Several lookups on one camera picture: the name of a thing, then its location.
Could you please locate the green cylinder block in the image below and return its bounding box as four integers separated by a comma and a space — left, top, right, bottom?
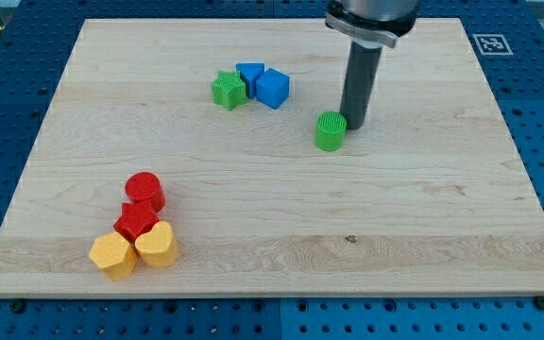
314, 111, 347, 152

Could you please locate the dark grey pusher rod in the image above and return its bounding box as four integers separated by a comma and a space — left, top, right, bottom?
339, 41, 383, 130

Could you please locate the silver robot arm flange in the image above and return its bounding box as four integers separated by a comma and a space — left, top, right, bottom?
325, 0, 419, 49

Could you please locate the blue cube block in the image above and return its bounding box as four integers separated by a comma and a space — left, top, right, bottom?
256, 68, 290, 110

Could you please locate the green star block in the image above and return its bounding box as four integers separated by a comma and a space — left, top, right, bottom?
212, 71, 247, 111

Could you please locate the blue triangle block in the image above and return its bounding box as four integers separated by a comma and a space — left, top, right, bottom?
235, 62, 264, 99

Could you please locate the red cylinder block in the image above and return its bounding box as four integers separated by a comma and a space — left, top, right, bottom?
125, 172, 166, 213

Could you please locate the yellow heart block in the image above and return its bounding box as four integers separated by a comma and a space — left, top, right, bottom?
134, 221, 179, 267

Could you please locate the red star block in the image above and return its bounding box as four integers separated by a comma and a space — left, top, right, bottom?
113, 201, 159, 244

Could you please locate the wooden board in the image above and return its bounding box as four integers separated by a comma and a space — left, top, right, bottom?
0, 18, 544, 299

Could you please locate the yellow pentagon block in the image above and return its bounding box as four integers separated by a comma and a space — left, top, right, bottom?
89, 231, 138, 281

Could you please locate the white fiducial marker tag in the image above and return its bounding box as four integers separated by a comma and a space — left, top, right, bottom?
473, 34, 513, 56

